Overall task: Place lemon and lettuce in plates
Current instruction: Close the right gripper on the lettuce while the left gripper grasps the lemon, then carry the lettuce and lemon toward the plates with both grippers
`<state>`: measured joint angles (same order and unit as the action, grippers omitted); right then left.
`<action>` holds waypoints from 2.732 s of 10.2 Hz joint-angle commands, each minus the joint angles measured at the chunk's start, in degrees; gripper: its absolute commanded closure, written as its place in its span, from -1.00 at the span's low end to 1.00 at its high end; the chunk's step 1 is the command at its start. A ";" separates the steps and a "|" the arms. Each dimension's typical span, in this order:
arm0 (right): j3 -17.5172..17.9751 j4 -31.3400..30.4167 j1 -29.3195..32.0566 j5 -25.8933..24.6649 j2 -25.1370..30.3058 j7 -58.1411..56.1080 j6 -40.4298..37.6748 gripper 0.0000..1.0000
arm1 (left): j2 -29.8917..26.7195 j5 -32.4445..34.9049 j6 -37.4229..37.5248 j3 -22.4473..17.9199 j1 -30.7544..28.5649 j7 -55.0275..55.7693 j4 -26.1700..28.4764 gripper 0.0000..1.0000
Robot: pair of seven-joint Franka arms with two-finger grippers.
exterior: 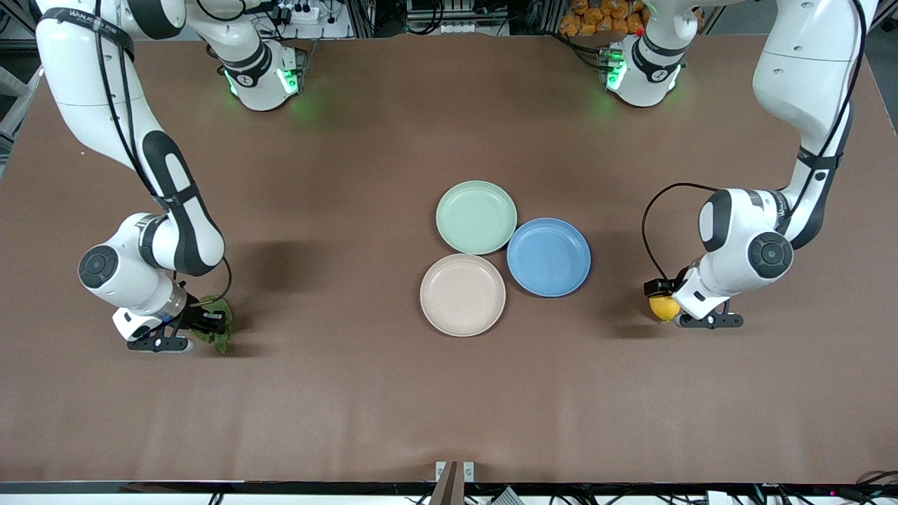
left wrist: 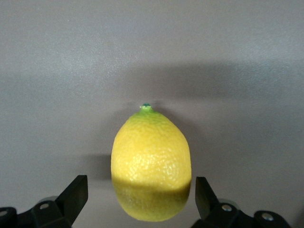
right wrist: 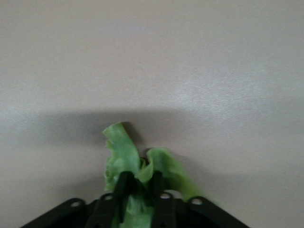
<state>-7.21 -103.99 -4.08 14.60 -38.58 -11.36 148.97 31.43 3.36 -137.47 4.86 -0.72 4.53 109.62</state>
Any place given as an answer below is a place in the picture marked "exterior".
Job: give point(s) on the yellow lemon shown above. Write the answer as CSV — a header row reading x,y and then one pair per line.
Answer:
x,y
662,308

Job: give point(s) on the beige plate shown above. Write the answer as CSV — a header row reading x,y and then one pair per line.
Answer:
x,y
462,295

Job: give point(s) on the blue plate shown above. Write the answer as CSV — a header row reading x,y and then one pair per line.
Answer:
x,y
548,257

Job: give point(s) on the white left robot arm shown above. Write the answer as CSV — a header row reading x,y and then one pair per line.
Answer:
x,y
800,70

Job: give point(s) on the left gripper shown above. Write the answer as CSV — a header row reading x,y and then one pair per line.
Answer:
x,y
660,287

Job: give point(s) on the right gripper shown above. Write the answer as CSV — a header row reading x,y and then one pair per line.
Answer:
x,y
194,318

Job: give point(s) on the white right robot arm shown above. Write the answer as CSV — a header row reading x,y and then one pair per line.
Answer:
x,y
84,70

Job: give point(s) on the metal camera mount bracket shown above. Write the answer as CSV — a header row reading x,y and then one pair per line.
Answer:
x,y
454,484

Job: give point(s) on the light green plate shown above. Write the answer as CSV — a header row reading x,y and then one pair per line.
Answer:
x,y
476,217

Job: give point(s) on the bag of orange items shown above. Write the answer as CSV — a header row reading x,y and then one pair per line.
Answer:
x,y
596,17

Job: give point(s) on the white power strip with plugs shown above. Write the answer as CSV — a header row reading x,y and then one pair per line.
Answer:
x,y
305,12

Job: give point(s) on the green lettuce leaf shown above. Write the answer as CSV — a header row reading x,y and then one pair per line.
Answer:
x,y
223,342

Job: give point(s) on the long white power strip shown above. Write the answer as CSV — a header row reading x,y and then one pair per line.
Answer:
x,y
456,28

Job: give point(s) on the aluminium frame profile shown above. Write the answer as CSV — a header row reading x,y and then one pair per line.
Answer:
x,y
17,98

